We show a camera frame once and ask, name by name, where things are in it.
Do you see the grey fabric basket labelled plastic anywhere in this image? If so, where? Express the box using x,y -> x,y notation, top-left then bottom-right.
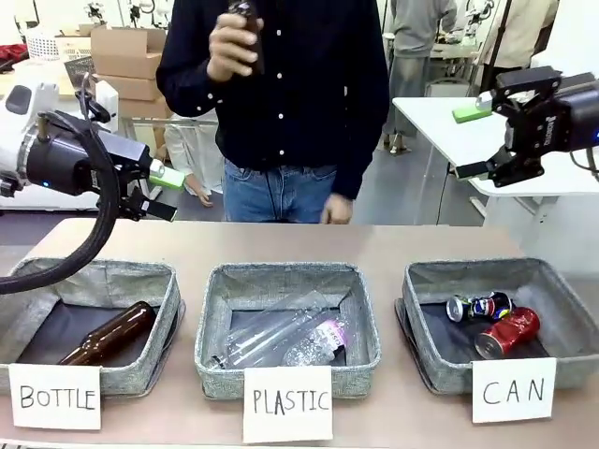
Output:
194,261 -> 383,399

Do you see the person's right hand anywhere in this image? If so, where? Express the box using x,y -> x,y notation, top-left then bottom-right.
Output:
207,12 -> 261,80

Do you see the grey fabric basket labelled bottle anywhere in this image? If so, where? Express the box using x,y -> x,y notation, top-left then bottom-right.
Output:
0,255 -> 187,397

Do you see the grey fabric basket labelled can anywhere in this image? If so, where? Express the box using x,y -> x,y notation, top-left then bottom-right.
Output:
395,256 -> 599,397

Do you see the person's left forearm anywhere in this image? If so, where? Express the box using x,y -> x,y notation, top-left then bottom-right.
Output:
334,107 -> 390,202

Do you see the closed cardboard box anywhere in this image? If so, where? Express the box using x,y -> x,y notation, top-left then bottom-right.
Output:
95,74 -> 165,102
116,97 -> 174,121

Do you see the crushed blue soda can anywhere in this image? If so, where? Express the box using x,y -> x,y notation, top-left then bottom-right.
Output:
446,290 -> 516,324

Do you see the red cloth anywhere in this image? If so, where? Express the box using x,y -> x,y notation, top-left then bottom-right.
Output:
0,44 -> 29,74

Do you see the white plastic laundry basket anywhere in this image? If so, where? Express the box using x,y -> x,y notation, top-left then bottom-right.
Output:
23,27 -> 62,62

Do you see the open cardboard box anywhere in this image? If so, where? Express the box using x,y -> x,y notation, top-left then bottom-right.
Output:
90,23 -> 168,80

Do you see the figure in white clothing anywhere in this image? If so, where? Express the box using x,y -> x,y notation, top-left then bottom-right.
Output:
164,119 -> 225,207

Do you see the dark mesh bin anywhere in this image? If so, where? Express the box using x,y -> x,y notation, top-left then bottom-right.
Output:
64,55 -> 97,93

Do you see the bystander in light shirt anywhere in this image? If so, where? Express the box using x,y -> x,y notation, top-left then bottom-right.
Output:
481,0 -> 561,69

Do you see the white paper sign bottle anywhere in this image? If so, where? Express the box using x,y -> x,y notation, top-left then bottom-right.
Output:
7,363 -> 103,430

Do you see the white paper sign plastic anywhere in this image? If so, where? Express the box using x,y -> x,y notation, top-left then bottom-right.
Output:
241,366 -> 334,444

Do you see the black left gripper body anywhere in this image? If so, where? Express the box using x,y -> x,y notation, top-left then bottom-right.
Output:
25,122 -> 155,222

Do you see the crushed red soda can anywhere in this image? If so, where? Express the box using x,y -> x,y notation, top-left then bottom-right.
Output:
474,307 -> 543,359

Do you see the white table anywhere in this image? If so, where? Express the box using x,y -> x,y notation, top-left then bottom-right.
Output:
391,95 -> 599,230

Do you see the person's left hand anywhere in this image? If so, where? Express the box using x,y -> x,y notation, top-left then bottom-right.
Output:
321,192 -> 356,225

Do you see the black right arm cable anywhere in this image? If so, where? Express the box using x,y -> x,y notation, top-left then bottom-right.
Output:
568,147 -> 599,183

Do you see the person's right forearm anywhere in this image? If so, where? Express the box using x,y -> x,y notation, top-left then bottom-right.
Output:
156,55 -> 226,118

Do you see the dark grey wrist camera box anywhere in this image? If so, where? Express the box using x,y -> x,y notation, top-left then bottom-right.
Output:
95,132 -> 152,170

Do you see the white paper sign can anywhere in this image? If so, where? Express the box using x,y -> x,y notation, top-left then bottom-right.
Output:
471,357 -> 558,425

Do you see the bystander in grey clothes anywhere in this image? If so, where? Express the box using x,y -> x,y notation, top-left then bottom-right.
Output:
384,0 -> 459,153

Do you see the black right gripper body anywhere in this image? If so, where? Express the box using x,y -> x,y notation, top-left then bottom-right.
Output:
486,65 -> 599,188

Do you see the large clear plastic bottle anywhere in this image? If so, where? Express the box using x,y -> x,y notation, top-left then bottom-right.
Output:
208,292 -> 338,370

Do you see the brown glass bottle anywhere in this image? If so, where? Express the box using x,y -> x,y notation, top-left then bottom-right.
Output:
58,301 -> 158,366
227,0 -> 267,76

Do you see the thin black cable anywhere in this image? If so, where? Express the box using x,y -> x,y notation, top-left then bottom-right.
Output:
74,70 -> 112,123

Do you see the person in dark shirt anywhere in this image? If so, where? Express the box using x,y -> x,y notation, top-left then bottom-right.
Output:
155,0 -> 392,225

